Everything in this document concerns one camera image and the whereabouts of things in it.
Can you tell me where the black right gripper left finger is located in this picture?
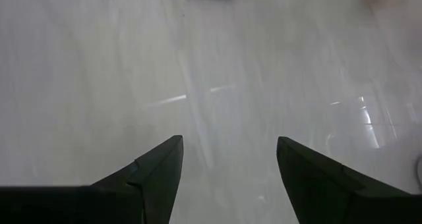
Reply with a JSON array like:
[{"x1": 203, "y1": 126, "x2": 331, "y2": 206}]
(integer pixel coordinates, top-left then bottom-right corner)
[{"x1": 90, "y1": 134, "x2": 184, "y2": 224}]

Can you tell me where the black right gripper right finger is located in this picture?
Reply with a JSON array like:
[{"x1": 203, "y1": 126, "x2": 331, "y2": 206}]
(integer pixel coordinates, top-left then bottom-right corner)
[{"x1": 276, "y1": 136, "x2": 411, "y2": 224}]

